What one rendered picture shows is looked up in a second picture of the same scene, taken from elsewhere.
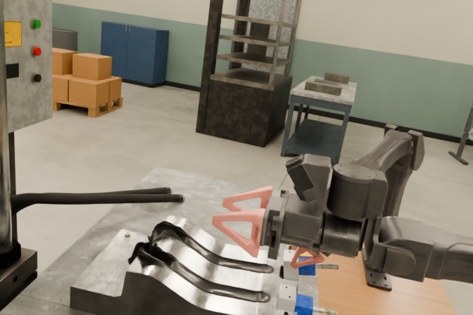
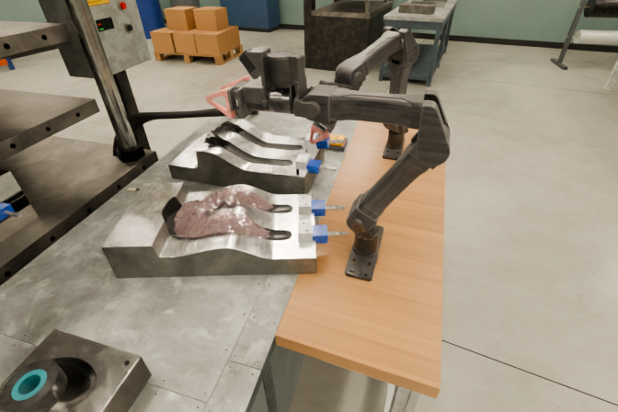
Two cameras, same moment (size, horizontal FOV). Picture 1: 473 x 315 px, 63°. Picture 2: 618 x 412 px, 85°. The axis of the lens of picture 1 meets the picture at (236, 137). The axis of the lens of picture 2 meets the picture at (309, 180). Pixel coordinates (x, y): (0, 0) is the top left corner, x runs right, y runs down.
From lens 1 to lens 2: 0.39 m
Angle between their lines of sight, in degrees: 20
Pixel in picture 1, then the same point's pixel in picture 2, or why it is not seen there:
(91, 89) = (212, 40)
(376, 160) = (364, 56)
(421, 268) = (326, 113)
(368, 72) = not seen: outside the picture
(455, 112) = (565, 16)
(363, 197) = (284, 70)
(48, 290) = (159, 169)
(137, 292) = (206, 164)
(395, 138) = (387, 37)
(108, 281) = (191, 161)
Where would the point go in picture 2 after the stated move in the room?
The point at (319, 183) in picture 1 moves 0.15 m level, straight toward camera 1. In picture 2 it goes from (257, 64) to (214, 87)
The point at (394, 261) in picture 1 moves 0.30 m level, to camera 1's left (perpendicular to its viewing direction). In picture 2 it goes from (305, 109) to (167, 103)
